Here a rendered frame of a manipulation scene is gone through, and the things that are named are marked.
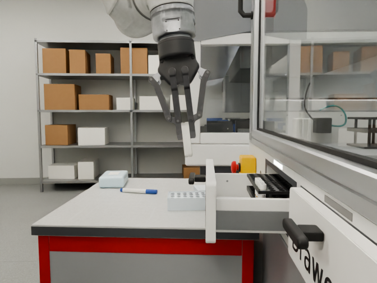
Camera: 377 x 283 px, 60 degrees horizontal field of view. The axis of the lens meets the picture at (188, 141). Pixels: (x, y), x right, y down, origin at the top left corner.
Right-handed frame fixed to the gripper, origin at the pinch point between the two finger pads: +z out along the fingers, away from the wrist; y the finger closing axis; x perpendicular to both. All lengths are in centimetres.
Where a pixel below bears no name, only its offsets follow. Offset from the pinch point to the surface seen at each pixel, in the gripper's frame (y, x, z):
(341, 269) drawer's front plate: 15.0, -34.3, 14.3
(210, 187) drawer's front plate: 3.5, -11.1, 8.6
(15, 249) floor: -148, 179, 70
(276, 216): 14.4, -9.3, 15.1
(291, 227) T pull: 12.1, -28.3, 11.4
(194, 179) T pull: 0.6, 2.2, 8.6
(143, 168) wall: -86, 420, 38
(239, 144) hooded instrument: 20, 84, 5
